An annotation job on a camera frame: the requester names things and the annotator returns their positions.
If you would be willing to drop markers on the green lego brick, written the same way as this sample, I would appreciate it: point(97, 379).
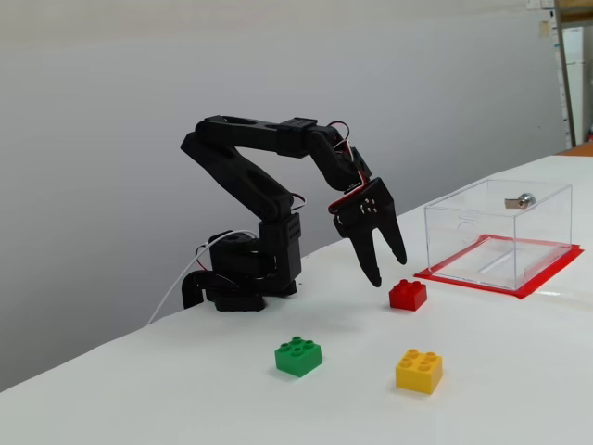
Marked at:
point(299, 359)

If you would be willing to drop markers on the brown wooden table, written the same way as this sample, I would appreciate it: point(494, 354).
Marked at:
point(579, 149)

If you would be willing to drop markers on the grey metal shelf post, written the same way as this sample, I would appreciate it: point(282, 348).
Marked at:
point(565, 69)

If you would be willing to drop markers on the red tape frame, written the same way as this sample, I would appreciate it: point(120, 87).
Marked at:
point(523, 293)

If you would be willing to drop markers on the red lego brick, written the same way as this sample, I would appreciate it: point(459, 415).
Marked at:
point(407, 296)

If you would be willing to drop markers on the silver metal box lock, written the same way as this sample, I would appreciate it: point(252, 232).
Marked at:
point(523, 200)

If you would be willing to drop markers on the transparent plastic box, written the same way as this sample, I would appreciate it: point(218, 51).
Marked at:
point(472, 241)

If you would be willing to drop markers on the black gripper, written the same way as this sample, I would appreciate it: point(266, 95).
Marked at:
point(371, 214)

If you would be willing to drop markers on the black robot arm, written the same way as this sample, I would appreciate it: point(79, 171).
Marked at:
point(231, 162)

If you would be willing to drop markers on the yellow lego brick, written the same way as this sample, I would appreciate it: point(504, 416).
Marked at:
point(417, 373)

